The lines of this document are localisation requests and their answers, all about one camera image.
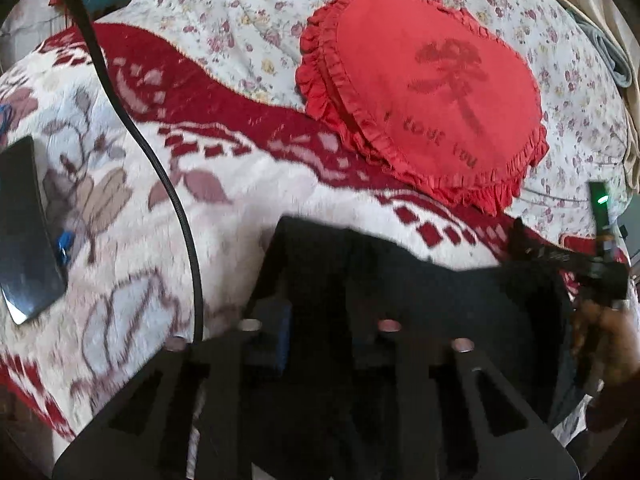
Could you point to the person's right hand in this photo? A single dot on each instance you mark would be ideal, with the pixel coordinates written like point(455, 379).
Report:
point(617, 354)

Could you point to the red and white fleece blanket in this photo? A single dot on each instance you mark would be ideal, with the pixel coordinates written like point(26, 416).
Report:
point(238, 165)

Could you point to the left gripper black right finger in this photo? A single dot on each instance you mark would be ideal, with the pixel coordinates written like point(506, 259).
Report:
point(444, 411)

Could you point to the grey folded cloth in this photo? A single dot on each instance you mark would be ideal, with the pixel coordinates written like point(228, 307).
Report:
point(615, 58)

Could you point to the white floral quilt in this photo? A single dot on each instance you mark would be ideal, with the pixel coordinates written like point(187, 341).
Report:
point(252, 46)

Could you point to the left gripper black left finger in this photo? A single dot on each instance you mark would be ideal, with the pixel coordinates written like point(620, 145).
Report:
point(183, 415)

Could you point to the red heart-shaped ruffled pillow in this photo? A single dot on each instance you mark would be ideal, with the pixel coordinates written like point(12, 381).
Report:
point(427, 93)

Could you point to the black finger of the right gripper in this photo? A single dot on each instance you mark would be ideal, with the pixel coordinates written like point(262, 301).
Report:
point(523, 247)

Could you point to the black pants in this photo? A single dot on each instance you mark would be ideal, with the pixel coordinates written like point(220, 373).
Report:
point(339, 283)

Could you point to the beige curtain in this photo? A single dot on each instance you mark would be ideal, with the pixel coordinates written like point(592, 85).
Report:
point(607, 16)

